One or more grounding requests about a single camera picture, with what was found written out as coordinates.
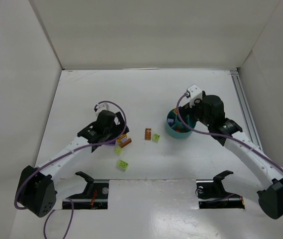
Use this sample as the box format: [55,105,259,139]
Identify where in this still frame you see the brown 2x4 lego plate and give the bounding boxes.
[144,128,152,140]

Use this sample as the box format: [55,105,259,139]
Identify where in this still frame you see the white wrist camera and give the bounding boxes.
[94,103,109,116]
[186,84,203,108]

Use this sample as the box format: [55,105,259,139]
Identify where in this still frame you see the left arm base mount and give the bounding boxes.
[68,171,109,210]

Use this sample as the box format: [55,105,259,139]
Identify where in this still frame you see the dark purple lego brick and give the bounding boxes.
[108,140,116,145]

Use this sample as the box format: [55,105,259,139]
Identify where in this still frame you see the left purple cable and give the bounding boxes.
[14,101,127,239]

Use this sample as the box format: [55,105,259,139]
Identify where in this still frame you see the brown lego brick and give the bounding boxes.
[120,138,132,148]

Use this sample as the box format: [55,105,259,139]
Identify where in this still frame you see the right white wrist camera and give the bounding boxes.
[186,84,203,108]

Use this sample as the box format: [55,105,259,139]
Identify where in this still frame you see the aluminium rail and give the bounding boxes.
[230,70,263,151]

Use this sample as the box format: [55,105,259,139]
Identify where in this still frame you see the green 2x2 lego brick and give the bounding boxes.
[114,146,123,155]

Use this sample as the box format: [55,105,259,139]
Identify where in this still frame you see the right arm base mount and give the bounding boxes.
[195,170,245,209]

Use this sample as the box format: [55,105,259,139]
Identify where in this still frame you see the purple cable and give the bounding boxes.
[176,92,283,220]
[14,101,127,239]

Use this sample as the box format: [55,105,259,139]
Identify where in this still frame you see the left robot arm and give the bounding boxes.
[14,110,129,218]

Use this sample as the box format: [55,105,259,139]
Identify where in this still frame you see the yellow black striped lego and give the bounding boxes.
[117,133,128,143]

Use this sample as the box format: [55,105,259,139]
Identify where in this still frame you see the green 2x2 lego near finger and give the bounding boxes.
[152,133,160,143]

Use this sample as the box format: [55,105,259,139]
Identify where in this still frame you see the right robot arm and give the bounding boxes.
[176,92,283,219]

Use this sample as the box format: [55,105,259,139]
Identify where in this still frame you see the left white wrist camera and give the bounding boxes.
[94,103,109,116]

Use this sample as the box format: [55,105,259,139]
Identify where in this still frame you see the green 2x4 lego brick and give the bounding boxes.
[117,160,129,171]

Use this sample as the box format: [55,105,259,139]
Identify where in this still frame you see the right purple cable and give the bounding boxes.
[176,92,283,220]

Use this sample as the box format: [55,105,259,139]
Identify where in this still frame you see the teal divided round container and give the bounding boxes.
[166,109,192,139]

